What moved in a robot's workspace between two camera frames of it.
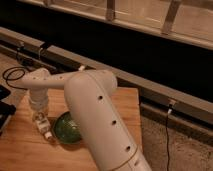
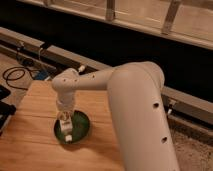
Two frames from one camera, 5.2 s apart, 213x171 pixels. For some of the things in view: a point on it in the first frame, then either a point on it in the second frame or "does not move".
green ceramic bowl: (66, 129) does not move
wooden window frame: (186, 20) does not move
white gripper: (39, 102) → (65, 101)
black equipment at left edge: (6, 109) does not move
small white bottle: (43, 124) → (66, 126)
